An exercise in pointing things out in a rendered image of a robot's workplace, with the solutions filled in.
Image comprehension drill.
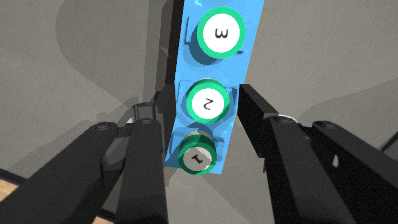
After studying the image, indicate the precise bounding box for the dark grey table edge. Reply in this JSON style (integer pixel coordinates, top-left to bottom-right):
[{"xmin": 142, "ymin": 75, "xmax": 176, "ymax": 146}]
[{"xmin": 0, "ymin": 169, "xmax": 116, "ymax": 223}]

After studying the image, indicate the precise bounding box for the dark green screw cap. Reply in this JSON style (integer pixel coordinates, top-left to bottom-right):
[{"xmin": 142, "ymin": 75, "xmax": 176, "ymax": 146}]
[{"xmin": 178, "ymin": 134, "xmax": 217, "ymax": 175}]

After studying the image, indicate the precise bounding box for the green screw cap with white number 2 label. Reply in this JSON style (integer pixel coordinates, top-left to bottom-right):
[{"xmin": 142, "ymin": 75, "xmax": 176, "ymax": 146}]
[{"xmin": 186, "ymin": 79, "xmax": 230, "ymax": 124}]

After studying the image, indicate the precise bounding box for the blue tube rack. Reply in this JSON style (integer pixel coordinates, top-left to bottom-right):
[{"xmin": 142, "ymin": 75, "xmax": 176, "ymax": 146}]
[{"xmin": 164, "ymin": 0, "xmax": 264, "ymax": 174}]

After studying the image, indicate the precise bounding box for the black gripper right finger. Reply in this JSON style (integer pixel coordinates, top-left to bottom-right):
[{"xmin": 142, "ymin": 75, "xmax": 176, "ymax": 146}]
[{"xmin": 237, "ymin": 84, "xmax": 398, "ymax": 224}]

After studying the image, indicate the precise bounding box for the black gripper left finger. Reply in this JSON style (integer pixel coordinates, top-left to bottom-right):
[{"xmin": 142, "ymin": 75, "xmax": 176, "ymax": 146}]
[{"xmin": 0, "ymin": 84, "xmax": 176, "ymax": 224}]

